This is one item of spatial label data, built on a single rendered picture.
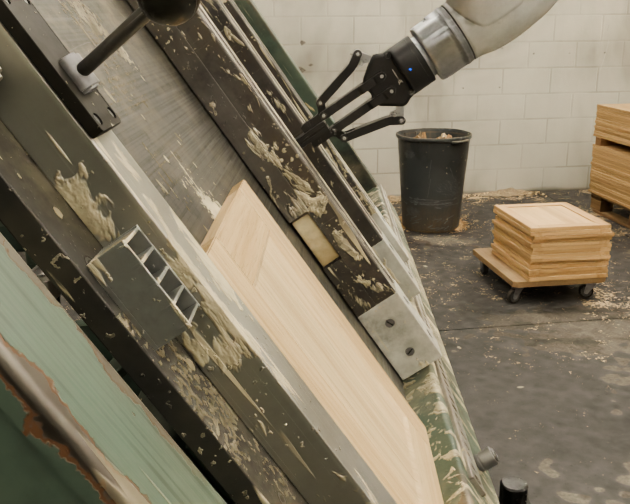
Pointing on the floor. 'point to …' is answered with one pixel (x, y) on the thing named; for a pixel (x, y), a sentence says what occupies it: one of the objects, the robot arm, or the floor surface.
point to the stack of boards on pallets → (623, 164)
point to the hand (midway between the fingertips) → (306, 137)
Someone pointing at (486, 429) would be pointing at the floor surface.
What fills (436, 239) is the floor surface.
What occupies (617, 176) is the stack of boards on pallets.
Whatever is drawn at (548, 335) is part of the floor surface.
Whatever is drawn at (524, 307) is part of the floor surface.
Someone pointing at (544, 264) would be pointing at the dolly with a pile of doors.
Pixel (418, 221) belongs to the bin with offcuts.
